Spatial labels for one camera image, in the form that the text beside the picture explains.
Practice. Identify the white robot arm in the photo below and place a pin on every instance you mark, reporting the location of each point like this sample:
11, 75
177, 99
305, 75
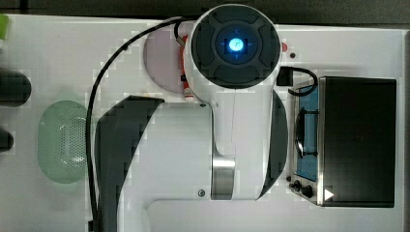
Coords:
228, 144

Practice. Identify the lilac round plate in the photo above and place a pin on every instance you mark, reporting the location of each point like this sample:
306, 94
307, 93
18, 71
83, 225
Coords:
161, 60

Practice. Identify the black toaster oven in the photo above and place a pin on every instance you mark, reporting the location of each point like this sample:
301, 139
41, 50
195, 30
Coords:
344, 143

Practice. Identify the green perforated oval tray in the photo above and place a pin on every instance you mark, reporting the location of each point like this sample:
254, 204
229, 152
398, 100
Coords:
61, 142

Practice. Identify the black cylinder upper left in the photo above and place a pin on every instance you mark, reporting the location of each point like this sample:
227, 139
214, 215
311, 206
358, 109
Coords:
15, 88

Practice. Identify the black cylinder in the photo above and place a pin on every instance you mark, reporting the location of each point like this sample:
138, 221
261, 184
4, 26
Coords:
6, 141
15, 88

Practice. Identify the black cylinder lower left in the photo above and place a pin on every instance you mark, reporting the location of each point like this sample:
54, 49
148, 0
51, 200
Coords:
6, 141

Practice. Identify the green object top left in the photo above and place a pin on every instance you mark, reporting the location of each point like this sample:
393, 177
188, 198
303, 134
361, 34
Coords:
4, 21

